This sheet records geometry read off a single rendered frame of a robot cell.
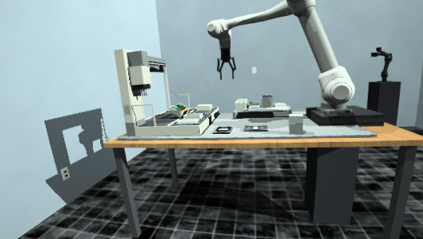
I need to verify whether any white ready key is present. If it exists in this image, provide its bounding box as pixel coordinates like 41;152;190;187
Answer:
289;114;303;135

